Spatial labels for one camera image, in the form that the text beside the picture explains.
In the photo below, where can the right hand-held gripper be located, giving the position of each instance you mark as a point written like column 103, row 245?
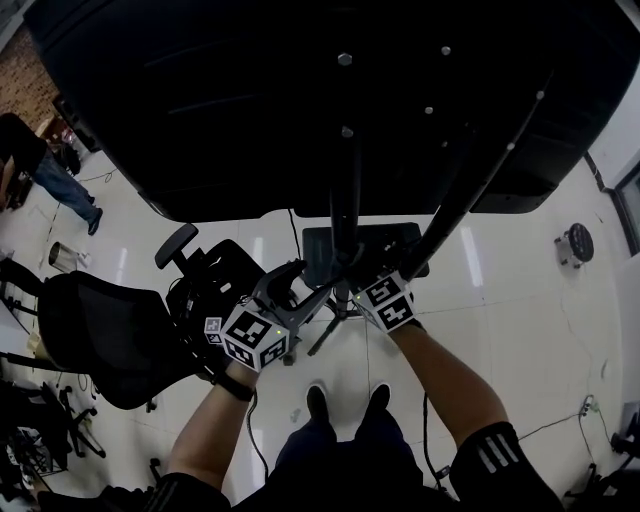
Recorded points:
column 387, row 300

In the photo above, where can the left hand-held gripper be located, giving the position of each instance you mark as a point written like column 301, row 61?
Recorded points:
column 250, row 332

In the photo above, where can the person's right forearm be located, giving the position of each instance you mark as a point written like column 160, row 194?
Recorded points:
column 445, row 380

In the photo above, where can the person's left forearm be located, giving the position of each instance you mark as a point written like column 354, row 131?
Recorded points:
column 210, row 435

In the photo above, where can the spare hand-held gripper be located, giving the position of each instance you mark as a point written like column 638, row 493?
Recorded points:
column 212, row 330

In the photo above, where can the person's right black shoe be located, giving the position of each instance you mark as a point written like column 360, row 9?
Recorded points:
column 380, row 397

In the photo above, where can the person's black shoe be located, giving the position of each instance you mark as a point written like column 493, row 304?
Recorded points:
column 380, row 397
column 317, row 405

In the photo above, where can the black wristband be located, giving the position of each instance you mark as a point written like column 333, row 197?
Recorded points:
column 237, row 387

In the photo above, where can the person's left black shoe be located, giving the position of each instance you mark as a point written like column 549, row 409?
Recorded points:
column 317, row 405

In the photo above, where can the person's dark trousers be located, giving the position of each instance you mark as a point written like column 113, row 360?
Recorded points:
column 350, row 465

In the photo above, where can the black mesh office chair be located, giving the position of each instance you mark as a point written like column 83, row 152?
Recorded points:
column 110, row 340

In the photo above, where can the large black television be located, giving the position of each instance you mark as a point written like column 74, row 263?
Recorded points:
column 200, row 125

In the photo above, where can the round black stool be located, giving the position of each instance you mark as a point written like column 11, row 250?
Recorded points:
column 580, row 240

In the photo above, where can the person's black shirt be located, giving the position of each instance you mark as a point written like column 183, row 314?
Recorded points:
column 500, row 475

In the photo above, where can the metal bin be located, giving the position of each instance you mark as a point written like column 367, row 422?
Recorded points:
column 64, row 257

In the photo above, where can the dark glass door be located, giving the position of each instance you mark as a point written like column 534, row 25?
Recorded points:
column 630, row 205

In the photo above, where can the black wheeled chair base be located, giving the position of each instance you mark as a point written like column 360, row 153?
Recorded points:
column 625, row 440

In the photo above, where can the black swivel chair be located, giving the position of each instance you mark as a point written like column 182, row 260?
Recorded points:
column 30, row 415

